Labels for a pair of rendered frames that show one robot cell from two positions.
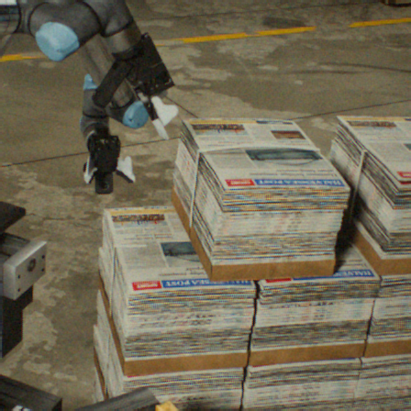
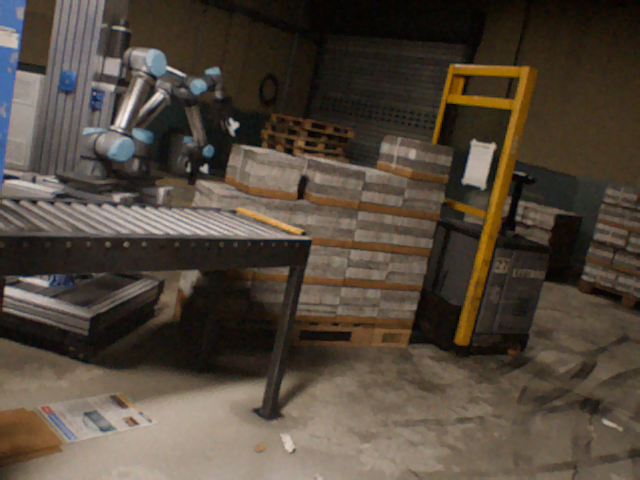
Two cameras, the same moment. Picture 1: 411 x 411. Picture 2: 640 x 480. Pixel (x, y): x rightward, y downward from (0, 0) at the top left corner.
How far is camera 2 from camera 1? 176 cm
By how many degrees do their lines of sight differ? 20
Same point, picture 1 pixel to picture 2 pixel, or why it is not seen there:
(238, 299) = (259, 204)
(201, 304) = (244, 203)
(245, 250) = (262, 182)
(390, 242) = (319, 188)
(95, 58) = (196, 119)
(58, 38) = (200, 84)
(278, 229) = (276, 175)
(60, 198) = not seen: hidden behind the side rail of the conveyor
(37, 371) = not seen: hidden behind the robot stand
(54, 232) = not seen: hidden behind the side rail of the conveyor
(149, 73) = (229, 108)
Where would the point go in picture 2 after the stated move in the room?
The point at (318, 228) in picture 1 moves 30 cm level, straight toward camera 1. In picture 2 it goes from (291, 177) to (290, 183)
